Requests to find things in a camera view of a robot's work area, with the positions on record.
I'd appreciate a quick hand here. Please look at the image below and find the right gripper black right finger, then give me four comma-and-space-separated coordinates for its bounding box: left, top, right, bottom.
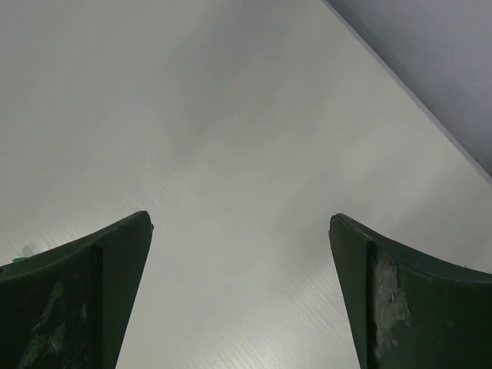
328, 213, 491, 368

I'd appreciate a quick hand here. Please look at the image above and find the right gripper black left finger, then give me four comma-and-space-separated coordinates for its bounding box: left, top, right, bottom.
1, 211, 154, 369

